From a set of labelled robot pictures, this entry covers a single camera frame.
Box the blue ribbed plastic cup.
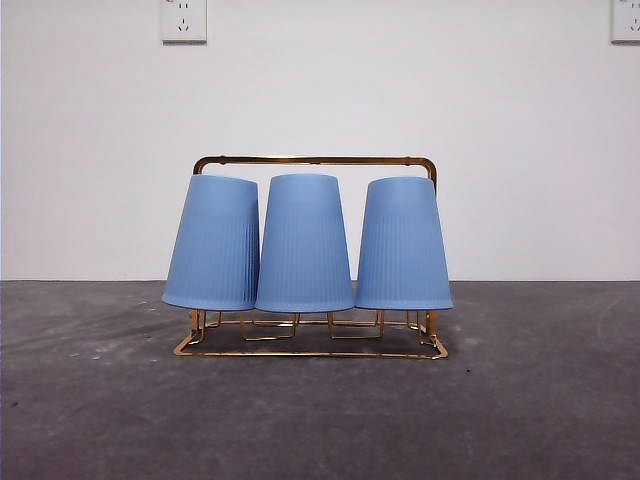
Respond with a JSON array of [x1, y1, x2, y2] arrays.
[[160, 174, 262, 312], [254, 173, 356, 314], [353, 176, 454, 312]]

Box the gold wire cup holder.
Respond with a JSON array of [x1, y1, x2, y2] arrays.
[[174, 154, 450, 361]]

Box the white wall socket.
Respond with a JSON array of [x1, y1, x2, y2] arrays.
[[610, 0, 640, 44], [160, 0, 209, 44]]

